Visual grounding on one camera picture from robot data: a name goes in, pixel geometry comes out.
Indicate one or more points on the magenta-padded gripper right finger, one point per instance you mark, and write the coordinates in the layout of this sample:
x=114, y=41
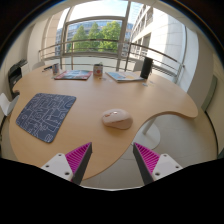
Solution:
x=165, y=165

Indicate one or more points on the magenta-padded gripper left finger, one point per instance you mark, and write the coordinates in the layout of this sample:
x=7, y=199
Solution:
x=61, y=165

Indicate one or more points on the beige computer mouse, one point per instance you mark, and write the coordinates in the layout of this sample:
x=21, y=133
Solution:
x=117, y=119

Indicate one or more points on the dark blue patterned mouse pad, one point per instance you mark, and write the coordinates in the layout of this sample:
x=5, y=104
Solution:
x=45, y=115

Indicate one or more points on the white table leg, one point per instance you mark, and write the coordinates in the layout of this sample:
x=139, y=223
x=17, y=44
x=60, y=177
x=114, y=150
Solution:
x=149, y=125

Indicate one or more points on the white chair with wooden legs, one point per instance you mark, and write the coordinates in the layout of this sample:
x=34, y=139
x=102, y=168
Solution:
x=6, y=104

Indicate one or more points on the red and blue magazine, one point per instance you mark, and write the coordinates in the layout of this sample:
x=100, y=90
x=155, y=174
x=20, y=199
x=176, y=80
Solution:
x=74, y=74

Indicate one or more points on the blue and white can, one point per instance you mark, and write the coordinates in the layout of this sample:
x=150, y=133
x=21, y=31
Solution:
x=55, y=69

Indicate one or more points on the dark blue pen case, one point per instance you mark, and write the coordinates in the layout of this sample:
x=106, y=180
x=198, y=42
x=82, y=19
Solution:
x=47, y=68

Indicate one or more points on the open light booklet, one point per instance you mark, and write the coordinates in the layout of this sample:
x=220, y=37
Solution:
x=124, y=76

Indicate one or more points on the black upright box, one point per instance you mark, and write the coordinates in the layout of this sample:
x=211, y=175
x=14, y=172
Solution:
x=146, y=68

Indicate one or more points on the black and white printer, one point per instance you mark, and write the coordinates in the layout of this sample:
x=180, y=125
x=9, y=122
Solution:
x=15, y=75

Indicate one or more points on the metal balcony railing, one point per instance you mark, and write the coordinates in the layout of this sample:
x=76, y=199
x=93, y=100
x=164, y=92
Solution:
x=100, y=41

